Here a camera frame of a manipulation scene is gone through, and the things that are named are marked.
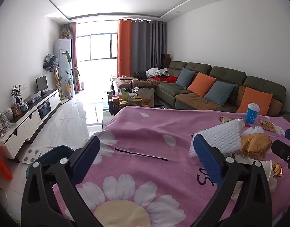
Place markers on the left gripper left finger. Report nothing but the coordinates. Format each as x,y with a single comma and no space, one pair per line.
39,205

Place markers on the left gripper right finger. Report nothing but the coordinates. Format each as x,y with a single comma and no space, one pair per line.
253,206

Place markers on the large gold foil wrapper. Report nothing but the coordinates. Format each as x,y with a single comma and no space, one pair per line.
255,146

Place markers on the white foam fruit net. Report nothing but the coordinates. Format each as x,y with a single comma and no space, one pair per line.
225,137

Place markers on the teal trash bin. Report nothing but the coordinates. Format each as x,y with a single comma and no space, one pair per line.
54,156

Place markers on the flat gold snack packet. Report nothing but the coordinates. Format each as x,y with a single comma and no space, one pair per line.
266,125

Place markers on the white bathroom scale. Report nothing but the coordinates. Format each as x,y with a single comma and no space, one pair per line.
31,155

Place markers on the blue paper coffee cup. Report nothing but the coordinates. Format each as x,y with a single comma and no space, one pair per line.
252,112

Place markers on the orange cushion near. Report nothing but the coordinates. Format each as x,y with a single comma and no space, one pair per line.
262,99

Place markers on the orange cushion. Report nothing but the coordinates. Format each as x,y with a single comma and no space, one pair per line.
201,84
262,99

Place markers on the orange plastic bag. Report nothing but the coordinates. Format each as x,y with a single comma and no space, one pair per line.
4,170

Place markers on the beige snack packet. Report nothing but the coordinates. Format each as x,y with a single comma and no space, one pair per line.
225,119

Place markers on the white black tv cabinet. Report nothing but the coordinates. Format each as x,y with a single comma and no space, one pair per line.
26,127

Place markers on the blue cushion near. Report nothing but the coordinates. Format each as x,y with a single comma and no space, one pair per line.
219,92

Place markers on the blue cushion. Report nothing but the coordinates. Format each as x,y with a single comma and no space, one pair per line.
185,77
219,92

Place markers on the pink floral tablecloth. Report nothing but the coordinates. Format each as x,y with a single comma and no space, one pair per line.
143,174

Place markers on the orange cushion far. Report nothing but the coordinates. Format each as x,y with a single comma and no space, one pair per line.
201,84

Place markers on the small black monitor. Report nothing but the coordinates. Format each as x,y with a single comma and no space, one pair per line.
42,85

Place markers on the green sectional sofa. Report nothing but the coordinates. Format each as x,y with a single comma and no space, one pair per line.
177,97

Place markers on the glass coffee table with jars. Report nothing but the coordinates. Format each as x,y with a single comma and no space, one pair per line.
142,97

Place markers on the tall green potted plant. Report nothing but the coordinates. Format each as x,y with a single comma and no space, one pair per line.
74,74

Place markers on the blue cushion far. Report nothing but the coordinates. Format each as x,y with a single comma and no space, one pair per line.
185,77

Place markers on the brown ottoman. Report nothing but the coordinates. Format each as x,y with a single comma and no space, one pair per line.
127,82

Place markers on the white floor air conditioner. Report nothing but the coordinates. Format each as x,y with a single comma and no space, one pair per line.
61,48

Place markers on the orange curtain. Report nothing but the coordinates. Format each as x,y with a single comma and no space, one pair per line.
124,41

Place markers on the grey curtain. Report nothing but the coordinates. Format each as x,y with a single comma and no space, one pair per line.
149,43

